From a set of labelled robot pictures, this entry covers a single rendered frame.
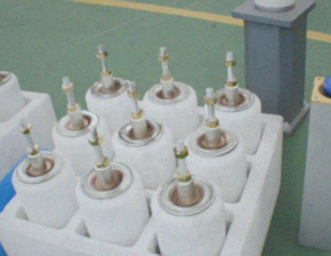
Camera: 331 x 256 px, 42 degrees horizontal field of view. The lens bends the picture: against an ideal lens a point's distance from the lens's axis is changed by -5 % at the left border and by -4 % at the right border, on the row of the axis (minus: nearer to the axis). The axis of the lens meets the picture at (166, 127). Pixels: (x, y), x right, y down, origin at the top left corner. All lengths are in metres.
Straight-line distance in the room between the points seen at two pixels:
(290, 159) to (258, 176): 0.32
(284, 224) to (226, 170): 0.27
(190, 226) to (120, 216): 0.11
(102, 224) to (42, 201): 0.10
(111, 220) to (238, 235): 0.17
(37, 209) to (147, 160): 0.18
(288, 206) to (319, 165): 0.23
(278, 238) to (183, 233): 0.33
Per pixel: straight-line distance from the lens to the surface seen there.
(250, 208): 0.66
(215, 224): 0.57
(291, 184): 0.96
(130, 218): 0.62
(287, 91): 1.05
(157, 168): 0.69
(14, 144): 0.97
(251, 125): 0.74
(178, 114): 0.76
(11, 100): 0.99
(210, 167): 0.63
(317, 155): 0.69
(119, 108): 0.81
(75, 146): 0.73
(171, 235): 0.57
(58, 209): 0.68
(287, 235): 0.86
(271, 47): 1.00
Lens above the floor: 0.65
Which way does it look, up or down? 35 degrees down
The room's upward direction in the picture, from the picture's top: 9 degrees counter-clockwise
